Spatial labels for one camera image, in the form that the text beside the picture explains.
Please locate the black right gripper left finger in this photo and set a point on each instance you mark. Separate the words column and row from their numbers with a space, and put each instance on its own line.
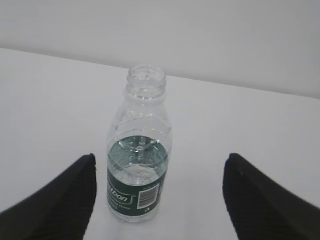
column 61, row 210

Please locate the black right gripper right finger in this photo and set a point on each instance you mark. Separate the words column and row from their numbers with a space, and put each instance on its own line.
column 261, row 209

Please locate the clear water bottle green label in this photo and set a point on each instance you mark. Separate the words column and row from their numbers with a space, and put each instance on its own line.
column 139, row 145

